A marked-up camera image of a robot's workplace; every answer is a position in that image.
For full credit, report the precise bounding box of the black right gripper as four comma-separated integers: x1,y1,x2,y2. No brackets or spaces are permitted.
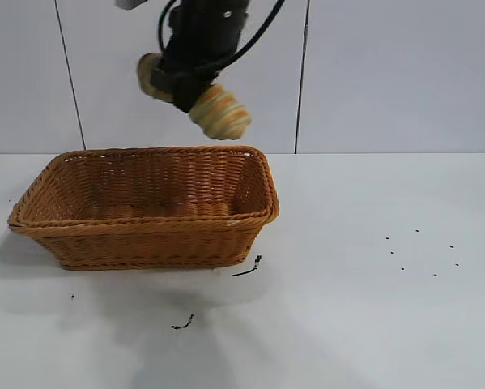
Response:
151,0,251,115

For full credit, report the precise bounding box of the long striped bread roll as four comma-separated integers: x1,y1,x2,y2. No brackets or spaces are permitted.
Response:
136,52,253,141

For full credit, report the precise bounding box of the brown wicker basket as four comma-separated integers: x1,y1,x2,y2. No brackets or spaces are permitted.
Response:
7,145,280,271

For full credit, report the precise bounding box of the thin black cable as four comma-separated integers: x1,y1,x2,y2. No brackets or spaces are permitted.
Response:
156,0,175,52

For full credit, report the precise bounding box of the thick black cable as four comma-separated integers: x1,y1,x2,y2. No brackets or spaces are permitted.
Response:
160,0,287,78

